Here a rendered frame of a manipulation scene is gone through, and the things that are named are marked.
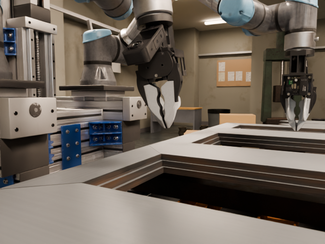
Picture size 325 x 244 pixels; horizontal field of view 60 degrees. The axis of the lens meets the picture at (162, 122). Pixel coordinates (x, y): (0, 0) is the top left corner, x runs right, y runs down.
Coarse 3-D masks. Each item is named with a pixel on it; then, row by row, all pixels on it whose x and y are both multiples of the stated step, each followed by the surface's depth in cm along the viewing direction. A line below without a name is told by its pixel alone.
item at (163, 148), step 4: (164, 144) 82; (168, 144) 82; (172, 144) 82; (176, 144) 82; (180, 144) 82; (184, 144) 82; (156, 148) 76; (160, 148) 76; (164, 148) 76; (168, 148) 76; (172, 148) 76; (160, 152) 70
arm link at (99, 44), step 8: (88, 32) 112; (96, 32) 111; (104, 32) 113; (88, 40) 112; (96, 40) 111; (104, 40) 113; (112, 40) 116; (88, 48) 112; (96, 48) 112; (104, 48) 113; (112, 48) 116; (88, 56) 113; (96, 56) 112; (104, 56) 113; (112, 56) 118
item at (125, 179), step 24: (216, 144) 102; (240, 144) 102; (264, 144) 98; (288, 144) 95; (312, 144) 92; (144, 168) 61; (168, 168) 66; (192, 168) 64; (216, 168) 61; (240, 168) 60; (264, 168) 57; (288, 168) 55; (312, 192) 52
